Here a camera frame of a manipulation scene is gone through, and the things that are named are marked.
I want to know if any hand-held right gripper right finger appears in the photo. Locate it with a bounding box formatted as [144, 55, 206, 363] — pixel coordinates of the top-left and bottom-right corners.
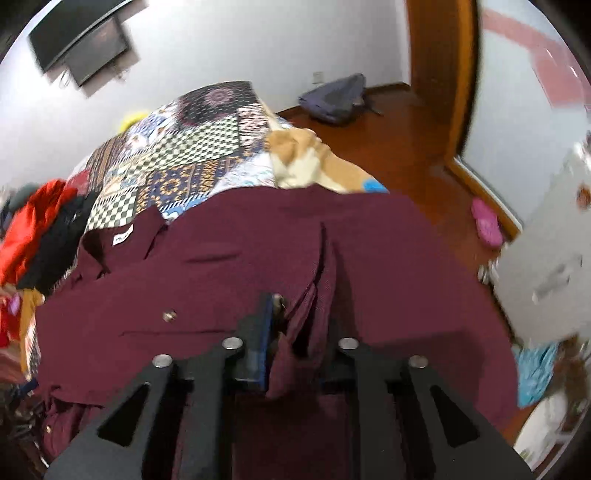
[318, 337, 539, 480]

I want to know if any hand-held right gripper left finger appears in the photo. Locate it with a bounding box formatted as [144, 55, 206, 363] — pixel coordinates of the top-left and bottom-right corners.
[44, 292, 288, 480]

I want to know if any maroon shirt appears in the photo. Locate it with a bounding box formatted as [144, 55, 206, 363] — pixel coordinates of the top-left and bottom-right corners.
[34, 185, 520, 480]

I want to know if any teal cloth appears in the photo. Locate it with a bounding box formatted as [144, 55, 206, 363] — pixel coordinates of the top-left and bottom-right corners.
[512, 344, 561, 409]

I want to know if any pink slipper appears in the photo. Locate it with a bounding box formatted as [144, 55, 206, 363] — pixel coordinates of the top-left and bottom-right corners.
[471, 198, 503, 250]

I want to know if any beige blanket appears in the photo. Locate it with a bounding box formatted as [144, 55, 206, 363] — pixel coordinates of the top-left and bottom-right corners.
[267, 127, 391, 195]

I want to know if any patchwork printed bedspread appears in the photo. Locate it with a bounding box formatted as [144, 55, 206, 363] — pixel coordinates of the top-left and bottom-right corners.
[21, 80, 296, 377]

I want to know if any white cabinet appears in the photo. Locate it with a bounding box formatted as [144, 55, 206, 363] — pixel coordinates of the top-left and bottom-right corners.
[489, 134, 591, 349]

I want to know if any black garment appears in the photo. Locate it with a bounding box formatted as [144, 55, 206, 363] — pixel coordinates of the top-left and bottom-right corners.
[16, 191, 100, 296]

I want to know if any mustard cloth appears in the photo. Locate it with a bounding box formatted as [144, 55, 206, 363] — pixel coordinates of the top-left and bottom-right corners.
[18, 288, 46, 342]

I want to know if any grey-blue backpack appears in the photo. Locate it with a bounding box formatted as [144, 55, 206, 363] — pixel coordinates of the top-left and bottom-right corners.
[298, 73, 384, 126]

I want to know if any yellow cloth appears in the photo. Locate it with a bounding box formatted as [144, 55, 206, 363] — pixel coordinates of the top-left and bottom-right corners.
[117, 111, 151, 134]

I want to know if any red garment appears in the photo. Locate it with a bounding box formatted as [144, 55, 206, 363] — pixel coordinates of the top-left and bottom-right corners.
[0, 179, 77, 289]

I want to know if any wooden door frame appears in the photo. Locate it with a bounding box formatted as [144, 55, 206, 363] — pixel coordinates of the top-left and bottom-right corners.
[406, 0, 525, 241]

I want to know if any black wall television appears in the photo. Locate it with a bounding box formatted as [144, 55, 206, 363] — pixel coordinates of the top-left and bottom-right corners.
[28, 0, 132, 86]

